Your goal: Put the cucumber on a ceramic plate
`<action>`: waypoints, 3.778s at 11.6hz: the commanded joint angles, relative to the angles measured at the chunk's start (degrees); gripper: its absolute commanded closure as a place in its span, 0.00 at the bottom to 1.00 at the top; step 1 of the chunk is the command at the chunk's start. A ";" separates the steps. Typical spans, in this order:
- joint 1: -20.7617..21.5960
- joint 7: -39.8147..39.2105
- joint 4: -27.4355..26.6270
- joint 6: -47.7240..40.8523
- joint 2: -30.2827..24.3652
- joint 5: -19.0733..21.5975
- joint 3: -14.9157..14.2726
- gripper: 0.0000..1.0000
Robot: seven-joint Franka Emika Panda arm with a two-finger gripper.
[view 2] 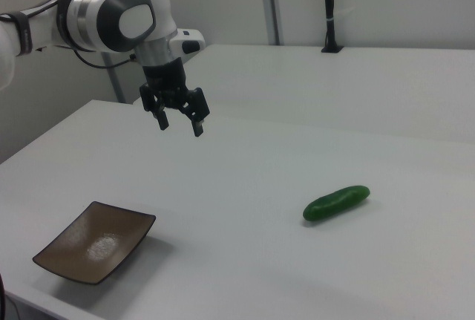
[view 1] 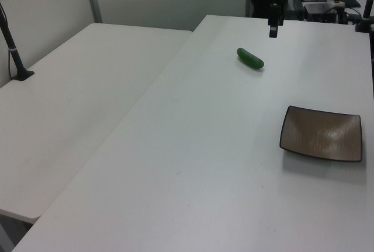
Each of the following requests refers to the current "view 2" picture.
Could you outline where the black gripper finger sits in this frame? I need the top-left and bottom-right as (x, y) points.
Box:
(139, 82), (171, 131)
(179, 87), (212, 139)

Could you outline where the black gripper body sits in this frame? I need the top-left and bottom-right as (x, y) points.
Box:
(142, 57), (194, 110)

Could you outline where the green cucumber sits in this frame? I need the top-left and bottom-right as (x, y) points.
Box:
(302, 185), (372, 223)

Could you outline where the brown square ceramic plate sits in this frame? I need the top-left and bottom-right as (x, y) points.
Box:
(32, 200), (157, 286)

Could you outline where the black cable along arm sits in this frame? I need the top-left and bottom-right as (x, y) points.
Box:
(0, 0), (137, 70)

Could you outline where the black velcro strap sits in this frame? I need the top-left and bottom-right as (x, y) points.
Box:
(10, 11), (35, 56)

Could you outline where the black upright cable conduit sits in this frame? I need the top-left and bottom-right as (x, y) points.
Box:
(321, 0), (338, 49)

